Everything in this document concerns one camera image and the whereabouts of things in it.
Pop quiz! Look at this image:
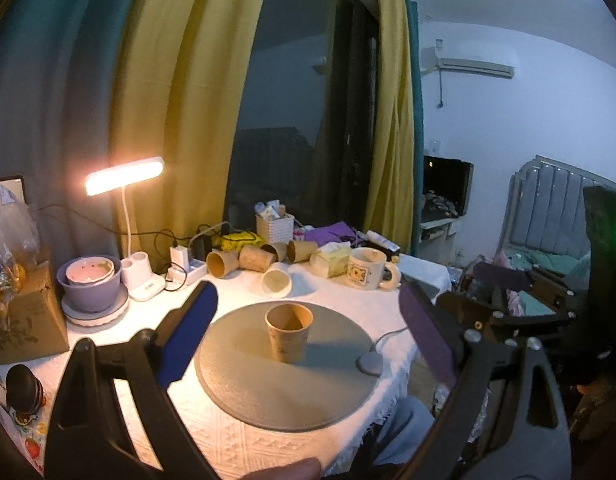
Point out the white power strip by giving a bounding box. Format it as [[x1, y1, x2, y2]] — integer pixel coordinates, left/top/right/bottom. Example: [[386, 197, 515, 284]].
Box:
[[165, 259, 209, 291]]

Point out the clear plastic bag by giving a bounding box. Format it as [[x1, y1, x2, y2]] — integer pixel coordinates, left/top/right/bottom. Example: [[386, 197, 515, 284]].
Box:
[[0, 171, 43, 307]]

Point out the cardboard box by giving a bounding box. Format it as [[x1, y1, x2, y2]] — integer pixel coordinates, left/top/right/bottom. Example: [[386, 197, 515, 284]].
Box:
[[0, 247, 70, 367]]

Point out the strawberry print cloth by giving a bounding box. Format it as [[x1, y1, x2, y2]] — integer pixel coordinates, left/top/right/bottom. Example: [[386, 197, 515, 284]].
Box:
[[0, 405, 51, 476]]

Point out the grey round mat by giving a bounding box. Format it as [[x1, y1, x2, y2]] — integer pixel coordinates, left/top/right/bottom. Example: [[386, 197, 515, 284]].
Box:
[[194, 301, 383, 432]]

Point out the dark picture frame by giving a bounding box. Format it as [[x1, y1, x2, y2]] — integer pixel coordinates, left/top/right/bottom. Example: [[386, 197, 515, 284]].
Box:
[[0, 175, 28, 205]]

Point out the white paper cup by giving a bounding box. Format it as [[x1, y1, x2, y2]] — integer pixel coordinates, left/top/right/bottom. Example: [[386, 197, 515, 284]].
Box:
[[261, 263, 293, 297]]

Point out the white woven basket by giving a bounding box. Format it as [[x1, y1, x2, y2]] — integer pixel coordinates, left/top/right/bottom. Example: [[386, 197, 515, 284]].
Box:
[[255, 212, 295, 245]]

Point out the white desk lamp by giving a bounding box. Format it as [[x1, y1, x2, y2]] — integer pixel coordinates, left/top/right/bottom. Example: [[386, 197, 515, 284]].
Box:
[[84, 156, 167, 302]]

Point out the purple cloth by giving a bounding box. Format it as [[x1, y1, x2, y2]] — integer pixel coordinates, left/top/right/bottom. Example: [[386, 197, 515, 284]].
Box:
[[302, 221, 361, 245]]

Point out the cream ceramic mug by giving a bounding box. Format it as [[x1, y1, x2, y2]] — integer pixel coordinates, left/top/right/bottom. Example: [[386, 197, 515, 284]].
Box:
[[347, 247, 403, 292]]

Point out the person's leg in jeans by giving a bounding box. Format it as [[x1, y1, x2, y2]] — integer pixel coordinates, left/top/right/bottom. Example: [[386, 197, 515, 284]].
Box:
[[375, 396, 439, 467]]

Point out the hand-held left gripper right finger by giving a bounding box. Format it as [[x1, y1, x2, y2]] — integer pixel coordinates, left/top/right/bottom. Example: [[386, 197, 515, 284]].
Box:
[[399, 282, 572, 480]]

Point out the black round case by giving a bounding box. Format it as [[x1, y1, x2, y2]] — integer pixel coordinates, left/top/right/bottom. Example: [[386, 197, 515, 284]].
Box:
[[5, 364, 48, 415]]

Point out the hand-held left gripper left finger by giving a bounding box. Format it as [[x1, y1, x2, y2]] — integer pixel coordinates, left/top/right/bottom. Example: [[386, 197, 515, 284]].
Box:
[[43, 281, 223, 480]]

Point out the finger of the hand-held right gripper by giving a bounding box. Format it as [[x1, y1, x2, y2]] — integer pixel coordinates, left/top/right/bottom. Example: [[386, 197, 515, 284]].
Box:
[[490, 284, 577, 317], [435, 291, 573, 342]]

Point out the wide teal curtain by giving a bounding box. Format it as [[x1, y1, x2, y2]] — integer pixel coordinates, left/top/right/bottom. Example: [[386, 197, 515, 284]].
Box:
[[0, 0, 151, 221]]

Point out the narrow yellow curtain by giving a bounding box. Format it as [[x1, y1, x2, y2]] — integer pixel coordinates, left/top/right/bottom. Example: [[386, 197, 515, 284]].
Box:
[[363, 0, 417, 256]]

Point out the brown paper cup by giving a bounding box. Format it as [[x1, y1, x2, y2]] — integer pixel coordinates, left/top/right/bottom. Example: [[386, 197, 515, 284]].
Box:
[[287, 240, 319, 264], [206, 250, 241, 279], [238, 245, 277, 273], [260, 242, 289, 263], [265, 303, 315, 364]]

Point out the white side cabinet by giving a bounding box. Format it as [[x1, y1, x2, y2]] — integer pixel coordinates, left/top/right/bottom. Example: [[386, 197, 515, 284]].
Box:
[[419, 212, 463, 265]]

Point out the grey round puck with cable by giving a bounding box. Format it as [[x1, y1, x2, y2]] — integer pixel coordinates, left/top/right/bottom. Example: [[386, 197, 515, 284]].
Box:
[[356, 326, 411, 376]]

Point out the white tube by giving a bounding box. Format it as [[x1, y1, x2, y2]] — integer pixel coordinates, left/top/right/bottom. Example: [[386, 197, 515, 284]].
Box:
[[365, 230, 401, 253]]

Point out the white scalloped plate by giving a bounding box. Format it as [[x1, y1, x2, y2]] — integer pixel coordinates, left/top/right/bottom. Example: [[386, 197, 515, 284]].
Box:
[[61, 284, 131, 330]]

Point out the white tablecloth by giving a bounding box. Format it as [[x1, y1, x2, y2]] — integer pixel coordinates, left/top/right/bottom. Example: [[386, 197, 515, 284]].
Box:
[[0, 247, 453, 478]]

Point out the white air conditioner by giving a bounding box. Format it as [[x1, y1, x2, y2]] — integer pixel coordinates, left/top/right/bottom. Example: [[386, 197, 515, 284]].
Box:
[[420, 42, 517, 80]]

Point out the black monitor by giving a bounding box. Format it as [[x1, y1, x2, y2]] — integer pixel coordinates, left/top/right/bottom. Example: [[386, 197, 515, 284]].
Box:
[[422, 156, 475, 218]]

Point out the pale yellow tissue box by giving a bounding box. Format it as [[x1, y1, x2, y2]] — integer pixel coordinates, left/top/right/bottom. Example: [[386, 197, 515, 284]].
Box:
[[310, 241, 355, 279]]

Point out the person's left hand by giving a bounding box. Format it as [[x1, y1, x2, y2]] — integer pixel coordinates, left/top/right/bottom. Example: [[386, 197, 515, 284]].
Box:
[[235, 457, 323, 480]]

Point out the narrow teal curtain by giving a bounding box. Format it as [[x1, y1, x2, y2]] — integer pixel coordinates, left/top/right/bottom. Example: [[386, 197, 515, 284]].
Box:
[[404, 0, 427, 258]]

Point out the wide yellow curtain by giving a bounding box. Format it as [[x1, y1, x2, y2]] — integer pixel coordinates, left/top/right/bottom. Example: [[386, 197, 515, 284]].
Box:
[[108, 0, 276, 276]]

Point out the grey padded headboard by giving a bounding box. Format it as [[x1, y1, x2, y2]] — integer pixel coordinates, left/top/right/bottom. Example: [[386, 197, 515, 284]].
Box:
[[498, 155, 616, 271]]

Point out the purple bowl with pink dish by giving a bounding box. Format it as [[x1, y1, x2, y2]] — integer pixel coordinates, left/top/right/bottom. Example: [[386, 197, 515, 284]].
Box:
[[56, 255, 123, 314]]

